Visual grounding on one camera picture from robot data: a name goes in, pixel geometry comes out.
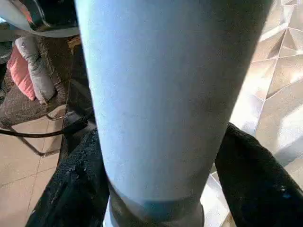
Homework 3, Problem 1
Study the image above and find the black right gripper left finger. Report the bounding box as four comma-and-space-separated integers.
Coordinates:
25, 127, 111, 227

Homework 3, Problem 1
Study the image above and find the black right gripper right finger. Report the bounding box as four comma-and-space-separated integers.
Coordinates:
214, 122, 303, 227

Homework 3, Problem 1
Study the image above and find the white plastic table leg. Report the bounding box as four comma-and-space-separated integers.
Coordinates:
74, 0, 277, 227

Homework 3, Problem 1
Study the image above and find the brown fuzzy chair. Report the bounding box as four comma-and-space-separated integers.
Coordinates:
0, 35, 73, 157

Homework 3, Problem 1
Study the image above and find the grey white cushion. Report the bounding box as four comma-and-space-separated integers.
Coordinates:
15, 36, 57, 105

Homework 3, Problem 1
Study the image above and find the pink cushion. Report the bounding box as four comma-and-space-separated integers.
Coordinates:
6, 44, 36, 101

